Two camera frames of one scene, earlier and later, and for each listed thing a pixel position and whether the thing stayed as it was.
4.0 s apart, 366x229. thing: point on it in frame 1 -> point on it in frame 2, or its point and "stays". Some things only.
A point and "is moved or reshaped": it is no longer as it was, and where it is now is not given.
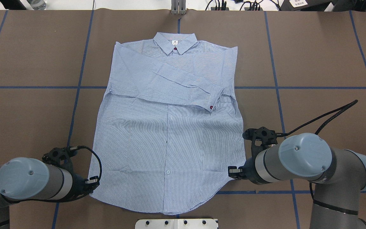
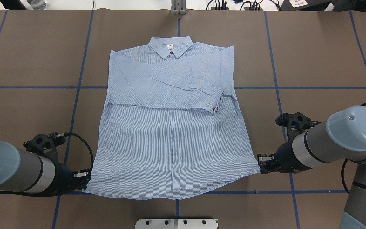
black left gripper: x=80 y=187 -> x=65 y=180
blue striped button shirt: x=171 y=125 is moved or reshaped
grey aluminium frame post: x=178 y=7 stays
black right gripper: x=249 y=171 -> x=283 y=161
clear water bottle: x=37 y=5 stays
